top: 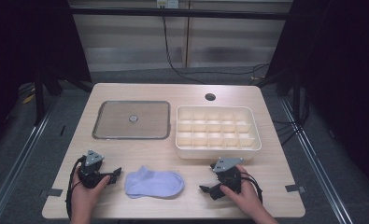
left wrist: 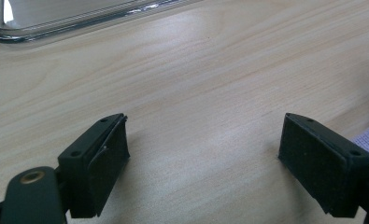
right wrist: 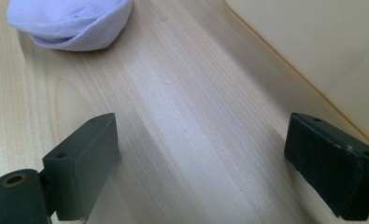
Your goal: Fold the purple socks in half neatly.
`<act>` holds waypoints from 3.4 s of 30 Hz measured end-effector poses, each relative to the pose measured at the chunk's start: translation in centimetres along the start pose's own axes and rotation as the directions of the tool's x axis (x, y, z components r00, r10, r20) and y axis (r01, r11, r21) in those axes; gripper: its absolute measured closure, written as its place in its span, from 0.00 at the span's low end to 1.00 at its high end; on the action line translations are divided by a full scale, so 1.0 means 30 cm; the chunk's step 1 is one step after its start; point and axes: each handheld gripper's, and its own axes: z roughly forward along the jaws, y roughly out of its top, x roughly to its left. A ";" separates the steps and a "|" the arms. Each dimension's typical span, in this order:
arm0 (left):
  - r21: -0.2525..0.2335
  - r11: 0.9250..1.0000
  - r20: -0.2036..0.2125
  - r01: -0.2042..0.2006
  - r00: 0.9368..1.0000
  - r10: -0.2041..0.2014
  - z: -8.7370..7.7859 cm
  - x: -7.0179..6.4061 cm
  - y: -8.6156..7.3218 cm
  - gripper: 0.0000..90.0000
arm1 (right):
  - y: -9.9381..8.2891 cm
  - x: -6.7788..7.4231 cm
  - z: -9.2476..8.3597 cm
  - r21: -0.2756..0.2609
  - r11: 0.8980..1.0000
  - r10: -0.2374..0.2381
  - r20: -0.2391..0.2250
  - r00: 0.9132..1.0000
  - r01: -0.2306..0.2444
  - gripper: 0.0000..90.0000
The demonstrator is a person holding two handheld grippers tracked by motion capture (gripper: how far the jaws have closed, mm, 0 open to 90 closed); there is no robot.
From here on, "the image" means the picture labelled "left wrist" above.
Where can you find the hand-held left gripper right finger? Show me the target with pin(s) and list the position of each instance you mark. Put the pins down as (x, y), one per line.
(322, 168)

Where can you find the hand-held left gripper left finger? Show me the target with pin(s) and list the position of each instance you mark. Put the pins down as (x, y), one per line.
(92, 168)

